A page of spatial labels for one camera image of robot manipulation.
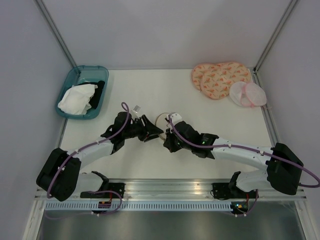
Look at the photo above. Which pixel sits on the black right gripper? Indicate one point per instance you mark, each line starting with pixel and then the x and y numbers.
pixel 168 142

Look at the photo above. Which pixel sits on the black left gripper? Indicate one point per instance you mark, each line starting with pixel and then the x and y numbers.
pixel 151 129

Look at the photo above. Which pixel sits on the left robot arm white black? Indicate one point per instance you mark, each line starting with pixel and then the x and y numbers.
pixel 60 176

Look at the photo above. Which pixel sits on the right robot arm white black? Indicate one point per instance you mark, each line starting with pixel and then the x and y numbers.
pixel 224 149

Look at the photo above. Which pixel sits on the orange floral laundry bag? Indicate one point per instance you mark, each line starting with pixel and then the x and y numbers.
pixel 214 80

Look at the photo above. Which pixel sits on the pink trimmed mesh laundry bag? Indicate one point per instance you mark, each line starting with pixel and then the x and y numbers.
pixel 247 94

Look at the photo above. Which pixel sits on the black garment in bin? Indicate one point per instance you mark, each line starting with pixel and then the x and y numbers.
pixel 98 89

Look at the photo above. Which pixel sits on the white cloth in bin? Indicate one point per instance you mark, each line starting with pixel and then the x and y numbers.
pixel 76 99

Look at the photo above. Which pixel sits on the teal plastic bin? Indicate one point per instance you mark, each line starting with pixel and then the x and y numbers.
pixel 79 75

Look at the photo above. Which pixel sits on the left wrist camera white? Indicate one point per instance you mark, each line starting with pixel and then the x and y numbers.
pixel 135 112

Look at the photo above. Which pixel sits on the aluminium front rail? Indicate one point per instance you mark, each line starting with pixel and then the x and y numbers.
pixel 177 190

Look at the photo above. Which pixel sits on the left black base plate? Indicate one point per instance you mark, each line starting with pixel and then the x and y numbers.
pixel 117 187

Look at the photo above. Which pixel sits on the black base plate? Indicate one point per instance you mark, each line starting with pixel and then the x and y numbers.
pixel 222 191
pixel 117 187

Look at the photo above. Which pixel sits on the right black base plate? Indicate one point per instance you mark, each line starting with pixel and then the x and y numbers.
pixel 222 191

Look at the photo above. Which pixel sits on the right side aluminium rail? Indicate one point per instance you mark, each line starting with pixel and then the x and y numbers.
pixel 271 125

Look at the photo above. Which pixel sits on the white slotted cable duct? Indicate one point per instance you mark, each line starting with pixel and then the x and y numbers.
pixel 139 205

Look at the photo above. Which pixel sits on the left aluminium frame post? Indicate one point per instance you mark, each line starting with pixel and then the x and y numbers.
pixel 55 31

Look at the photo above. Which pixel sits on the aluminium frame post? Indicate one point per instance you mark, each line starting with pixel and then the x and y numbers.
pixel 276 33
pixel 55 31

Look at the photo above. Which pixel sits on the right aluminium frame post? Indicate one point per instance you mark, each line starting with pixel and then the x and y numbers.
pixel 276 33

